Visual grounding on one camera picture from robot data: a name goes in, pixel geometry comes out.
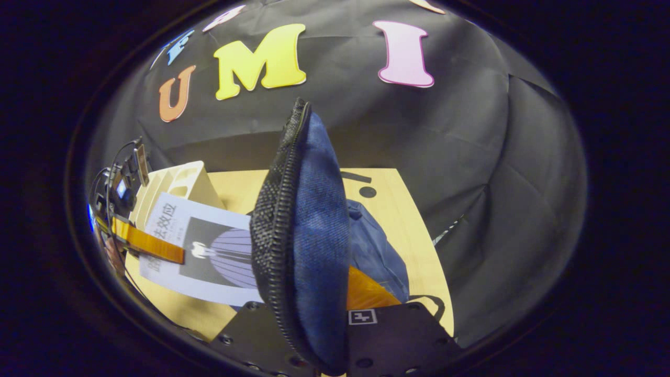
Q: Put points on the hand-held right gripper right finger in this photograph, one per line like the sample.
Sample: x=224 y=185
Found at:
x=398 y=340

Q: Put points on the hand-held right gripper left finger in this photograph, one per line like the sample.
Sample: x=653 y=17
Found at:
x=251 y=335

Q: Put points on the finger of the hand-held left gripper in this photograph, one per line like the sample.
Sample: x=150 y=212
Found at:
x=152 y=243

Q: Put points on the white book with figure illustration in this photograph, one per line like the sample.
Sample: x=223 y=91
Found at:
x=209 y=246

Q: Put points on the white plastic bookshelf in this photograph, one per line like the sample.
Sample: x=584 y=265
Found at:
x=191 y=183

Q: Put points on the blue schoolbag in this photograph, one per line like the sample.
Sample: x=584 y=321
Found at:
x=319 y=235

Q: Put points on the black backdrop cloth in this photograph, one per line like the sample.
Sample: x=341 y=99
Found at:
x=445 y=136

